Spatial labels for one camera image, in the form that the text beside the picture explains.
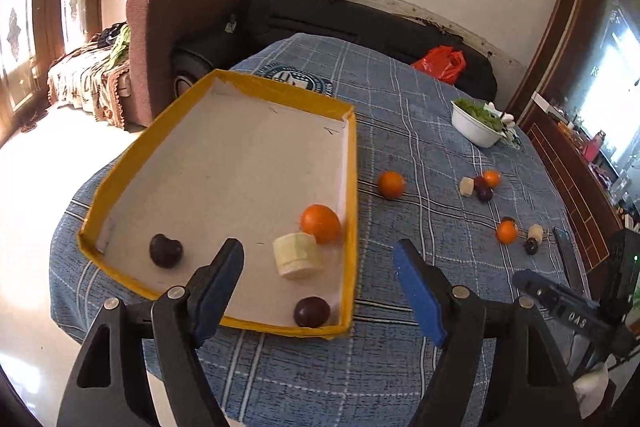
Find brown armchair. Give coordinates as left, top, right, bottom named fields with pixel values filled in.
left=125, top=0, right=248, bottom=128

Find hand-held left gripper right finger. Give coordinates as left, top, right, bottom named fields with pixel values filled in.
left=392, top=238, right=583, bottom=427

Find wooden cabinet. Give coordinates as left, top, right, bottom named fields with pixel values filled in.
left=520, top=99, right=623, bottom=273

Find green leafy vegetables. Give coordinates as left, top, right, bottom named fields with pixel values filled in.
left=456, top=98, right=503, bottom=130

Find blue plaid tablecloth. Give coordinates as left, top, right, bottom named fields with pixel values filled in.
left=49, top=32, right=608, bottom=427

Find patterned blanket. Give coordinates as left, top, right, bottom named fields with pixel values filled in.
left=47, top=34, right=132, bottom=130

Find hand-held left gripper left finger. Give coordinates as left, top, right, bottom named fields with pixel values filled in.
left=56, top=238, right=246, bottom=427

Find small white object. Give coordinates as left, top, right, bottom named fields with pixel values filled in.
left=487, top=103, right=522, bottom=148

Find black sofa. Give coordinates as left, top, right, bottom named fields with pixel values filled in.
left=172, top=0, right=498, bottom=102

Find yellow cardboard tray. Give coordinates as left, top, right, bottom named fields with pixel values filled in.
left=77, top=68, right=358, bottom=342

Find large peeled banana piece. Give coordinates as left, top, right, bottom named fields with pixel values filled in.
left=272, top=232, right=322, bottom=280

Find wooden glass door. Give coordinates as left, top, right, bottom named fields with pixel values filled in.
left=0, top=0, right=108, bottom=142

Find person's right hand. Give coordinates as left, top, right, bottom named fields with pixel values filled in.
left=572, top=362, right=610, bottom=415

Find black phone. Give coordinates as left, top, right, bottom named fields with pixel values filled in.
left=552, top=227, right=588, bottom=293

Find white bowl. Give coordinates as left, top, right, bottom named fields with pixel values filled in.
left=451, top=99, right=507, bottom=148

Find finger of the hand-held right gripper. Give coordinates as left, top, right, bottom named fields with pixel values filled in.
left=512, top=269, right=608, bottom=339

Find red plastic bag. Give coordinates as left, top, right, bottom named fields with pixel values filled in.
left=411, top=46, right=467, bottom=85

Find green cloth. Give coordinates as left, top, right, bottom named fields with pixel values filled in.
left=107, top=27, right=132, bottom=64

